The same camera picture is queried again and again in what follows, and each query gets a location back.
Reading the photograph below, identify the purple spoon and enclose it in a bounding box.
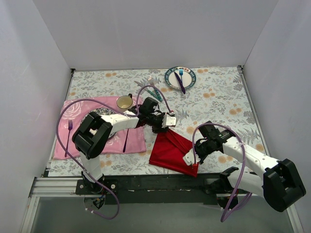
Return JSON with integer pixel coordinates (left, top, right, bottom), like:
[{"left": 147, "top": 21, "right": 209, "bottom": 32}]
[{"left": 122, "top": 129, "right": 129, "bottom": 153}]

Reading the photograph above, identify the purple cable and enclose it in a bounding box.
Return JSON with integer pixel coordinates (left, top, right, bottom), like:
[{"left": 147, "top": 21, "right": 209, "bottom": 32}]
[
  {"left": 55, "top": 84, "right": 174, "bottom": 220},
  {"left": 191, "top": 122, "right": 253, "bottom": 223}
]

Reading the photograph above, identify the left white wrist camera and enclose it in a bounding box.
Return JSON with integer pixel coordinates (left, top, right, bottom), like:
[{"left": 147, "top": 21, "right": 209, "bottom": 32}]
[{"left": 162, "top": 113, "right": 177, "bottom": 128}]

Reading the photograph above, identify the cream enamel mug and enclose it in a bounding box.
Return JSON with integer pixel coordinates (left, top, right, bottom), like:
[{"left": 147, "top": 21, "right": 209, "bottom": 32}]
[{"left": 116, "top": 94, "right": 134, "bottom": 113}]

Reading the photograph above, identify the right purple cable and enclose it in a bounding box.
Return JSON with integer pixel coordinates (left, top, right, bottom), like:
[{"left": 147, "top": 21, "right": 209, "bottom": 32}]
[{"left": 191, "top": 122, "right": 253, "bottom": 223}]

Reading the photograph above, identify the teal handled fork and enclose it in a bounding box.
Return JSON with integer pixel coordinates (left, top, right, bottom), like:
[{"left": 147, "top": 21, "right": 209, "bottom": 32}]
[{"left": 148, "top": 76, "right": 161, "bottom": 99}]

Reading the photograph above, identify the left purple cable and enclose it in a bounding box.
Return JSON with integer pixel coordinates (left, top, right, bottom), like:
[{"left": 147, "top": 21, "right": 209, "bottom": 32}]
[{"left": 55, "top": 84, "right": 174, "bottom": 220}]

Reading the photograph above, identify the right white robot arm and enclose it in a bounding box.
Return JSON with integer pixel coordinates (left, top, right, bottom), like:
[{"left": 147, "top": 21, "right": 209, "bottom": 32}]
[{"left": 188, "top": 121, "right": 306, "bottom": 212}]

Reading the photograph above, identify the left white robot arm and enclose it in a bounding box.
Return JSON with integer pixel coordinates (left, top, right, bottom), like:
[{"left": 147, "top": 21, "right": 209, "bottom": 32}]
[{"left": 72, "top": 97, "right": 176, "bottom": 194}]

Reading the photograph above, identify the pink floral placemat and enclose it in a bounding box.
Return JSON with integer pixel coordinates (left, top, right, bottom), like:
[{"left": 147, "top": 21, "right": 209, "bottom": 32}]
[{"left": 59, "top": 101, "right": 146, "bottom": 157}]

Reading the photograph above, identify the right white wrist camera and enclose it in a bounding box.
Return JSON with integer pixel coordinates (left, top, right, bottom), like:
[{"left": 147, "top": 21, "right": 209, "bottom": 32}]
[{"left": 183, "top": 149, "right": 201, "bottom": 166}]

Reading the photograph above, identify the blue floral plate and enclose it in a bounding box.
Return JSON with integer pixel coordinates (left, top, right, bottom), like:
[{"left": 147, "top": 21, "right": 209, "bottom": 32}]
[{"left": 80, "top": 107, "right": 115, "bottom": 124}]

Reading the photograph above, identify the white plate blue rim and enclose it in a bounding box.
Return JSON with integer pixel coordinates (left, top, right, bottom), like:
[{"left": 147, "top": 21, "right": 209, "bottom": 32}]
[{"left": 164, "top": 67, "right": 197, "bottom": 92}]

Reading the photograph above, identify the purple fork on placemat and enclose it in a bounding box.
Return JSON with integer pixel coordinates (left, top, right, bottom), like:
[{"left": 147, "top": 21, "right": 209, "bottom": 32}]
[{"left": 65, "top": 119, "right": 73, "bottom": 158}]

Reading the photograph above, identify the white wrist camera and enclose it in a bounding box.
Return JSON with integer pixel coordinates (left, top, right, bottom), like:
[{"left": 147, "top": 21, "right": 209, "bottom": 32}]
[
  {"left": 183, "top": 149, "right": 201, "bottom": 166},
  {"left": 162, "top": 113, "right": 177, "bottom": 128}
]

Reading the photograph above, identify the purple knife on plate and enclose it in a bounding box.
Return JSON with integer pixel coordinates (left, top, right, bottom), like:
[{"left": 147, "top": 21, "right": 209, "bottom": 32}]
[{"left": 174, "top": 72, "right": 186, "bottom": 94}]

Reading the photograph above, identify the red cloth napkin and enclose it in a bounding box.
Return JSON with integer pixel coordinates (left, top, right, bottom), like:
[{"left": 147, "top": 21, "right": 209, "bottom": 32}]
[{"left": 149, "top": 130, "right": 198, "bottom": 177}]

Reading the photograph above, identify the blue fork on plate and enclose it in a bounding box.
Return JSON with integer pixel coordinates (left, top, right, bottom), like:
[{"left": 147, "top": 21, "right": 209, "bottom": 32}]
[{"left": 179, "top": 69, "right": 183, "bottom": 82}]

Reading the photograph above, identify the teal handled knife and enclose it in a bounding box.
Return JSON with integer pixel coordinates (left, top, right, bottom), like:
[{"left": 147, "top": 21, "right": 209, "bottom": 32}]
[{"left": 135, "top": 81, "right": 162, "bottom": 102}]

